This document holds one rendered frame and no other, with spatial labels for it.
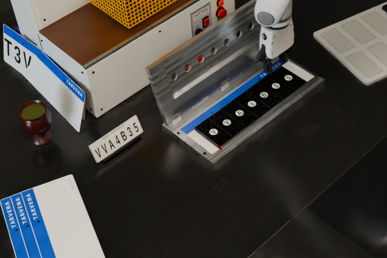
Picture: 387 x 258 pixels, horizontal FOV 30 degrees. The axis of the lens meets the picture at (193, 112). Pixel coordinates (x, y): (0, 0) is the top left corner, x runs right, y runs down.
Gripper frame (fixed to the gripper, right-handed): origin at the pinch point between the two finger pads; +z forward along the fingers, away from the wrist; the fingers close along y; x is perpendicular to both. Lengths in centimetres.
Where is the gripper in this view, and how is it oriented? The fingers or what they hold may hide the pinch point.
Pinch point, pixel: (275, 61)
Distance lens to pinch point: 211.8
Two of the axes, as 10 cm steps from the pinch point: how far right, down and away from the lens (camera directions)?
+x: -6.7, -4.9, 5.5
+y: 7.4, -5.1, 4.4
